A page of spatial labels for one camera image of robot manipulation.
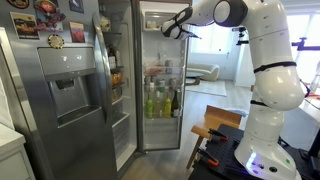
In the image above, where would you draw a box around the open right fridge door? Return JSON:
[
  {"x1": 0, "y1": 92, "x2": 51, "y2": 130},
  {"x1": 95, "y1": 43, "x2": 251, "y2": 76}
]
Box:
[{"x1": 134, "y1": 0, "x2": 190, "y2": 152}]

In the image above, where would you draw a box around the white sofa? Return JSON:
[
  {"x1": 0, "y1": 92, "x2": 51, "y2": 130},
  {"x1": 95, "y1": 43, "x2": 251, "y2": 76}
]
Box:
[{"x1": 187, "y1": 63, "x2": 220, "y2": 81}]

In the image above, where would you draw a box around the green bottle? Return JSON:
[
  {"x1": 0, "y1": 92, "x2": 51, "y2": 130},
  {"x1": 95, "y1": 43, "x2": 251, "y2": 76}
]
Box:
[{"x1": 146, "y1": 92, "x2": 154, "y2": 119}]

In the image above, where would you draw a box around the dark wine bottle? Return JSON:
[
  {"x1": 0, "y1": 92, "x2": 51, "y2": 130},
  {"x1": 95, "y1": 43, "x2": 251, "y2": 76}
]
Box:
[{"x1": 171, "y1": 90, "x2": 179, "y2": 117}]

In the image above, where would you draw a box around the yellow-green bottle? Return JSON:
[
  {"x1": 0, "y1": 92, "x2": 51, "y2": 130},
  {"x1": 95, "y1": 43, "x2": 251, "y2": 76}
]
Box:
[{"x1": 164, "y1": 92, "x2": 171, "y2": 118}]

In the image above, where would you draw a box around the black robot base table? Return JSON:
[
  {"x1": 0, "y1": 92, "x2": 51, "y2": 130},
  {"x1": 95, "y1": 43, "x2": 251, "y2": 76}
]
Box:
[{"x1": 188, "y1": 123, "x2": 320, "y2": 180}]

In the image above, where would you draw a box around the landscape photo magnet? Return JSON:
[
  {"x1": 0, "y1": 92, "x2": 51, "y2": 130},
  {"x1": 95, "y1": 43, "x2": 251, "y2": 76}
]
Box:
[{"x1": 10, "y1": 12, "x2": 40, "y2": 40}]

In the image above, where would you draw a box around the clear bottle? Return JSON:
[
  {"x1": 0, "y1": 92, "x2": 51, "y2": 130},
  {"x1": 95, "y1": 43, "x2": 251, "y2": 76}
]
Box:
[{"x1": 154, "y1": 91, "x2": 163, "y2": 118}]

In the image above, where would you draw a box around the white lower kitchen cabinet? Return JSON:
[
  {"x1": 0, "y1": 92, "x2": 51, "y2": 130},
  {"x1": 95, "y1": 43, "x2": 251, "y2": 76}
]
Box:
[{"x1": 0, "y1": 125, "x2": 35, "y2": 180}]

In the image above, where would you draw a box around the black orange clamp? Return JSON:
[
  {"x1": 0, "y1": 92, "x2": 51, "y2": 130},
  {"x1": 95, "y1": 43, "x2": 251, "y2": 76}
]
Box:
[{"x1": 197, "y1": 147, "x2": 219, "y2": 167}]

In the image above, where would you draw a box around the wooden chair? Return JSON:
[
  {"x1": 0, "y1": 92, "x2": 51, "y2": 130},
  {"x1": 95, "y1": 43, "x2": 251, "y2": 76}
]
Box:
[{"x1": 186, "y1": 106, "x2": 242, "y2": 169}]

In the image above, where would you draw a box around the red picture magnet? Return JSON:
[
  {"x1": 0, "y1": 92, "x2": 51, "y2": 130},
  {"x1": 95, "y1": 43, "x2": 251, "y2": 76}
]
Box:
[{"x1": 70, "y1": 22, "x2": 85, "y2": 43}]

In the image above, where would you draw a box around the stainless steel side-by-side fridge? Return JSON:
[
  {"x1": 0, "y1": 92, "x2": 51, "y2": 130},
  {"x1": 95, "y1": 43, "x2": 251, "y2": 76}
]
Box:
[{"x1": 0, "y1": 0, "x2": 194, "y2": 180}]

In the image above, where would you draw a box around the round gold magnet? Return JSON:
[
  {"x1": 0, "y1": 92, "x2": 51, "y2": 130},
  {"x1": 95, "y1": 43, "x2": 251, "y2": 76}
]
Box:
[{"x1": 48, "y1": 34, "x2": 64, "y2": 49}]

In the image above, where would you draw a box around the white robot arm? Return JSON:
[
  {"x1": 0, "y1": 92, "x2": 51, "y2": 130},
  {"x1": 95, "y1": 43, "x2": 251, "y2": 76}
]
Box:
[{"x1": 160, "y1": 0, "x2": 305, "y2": 180}]

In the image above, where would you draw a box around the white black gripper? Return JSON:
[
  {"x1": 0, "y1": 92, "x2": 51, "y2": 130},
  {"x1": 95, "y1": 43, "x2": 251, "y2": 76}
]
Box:
[{"x1": 161, "y1": 7, "x2": 193, "y2": 40}]

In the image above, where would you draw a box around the colourful character magnet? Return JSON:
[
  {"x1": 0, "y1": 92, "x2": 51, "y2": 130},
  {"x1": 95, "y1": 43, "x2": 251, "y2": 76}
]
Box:
[{"x1": 33, "y1": 0, "x2": 66, "y2": 32}]

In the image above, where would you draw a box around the clear top compartment lid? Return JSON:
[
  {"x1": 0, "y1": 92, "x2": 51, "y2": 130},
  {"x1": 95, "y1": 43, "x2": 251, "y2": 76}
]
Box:
[{"x1": 142, "y1": 11, "x2": 174, "y2": 31}]

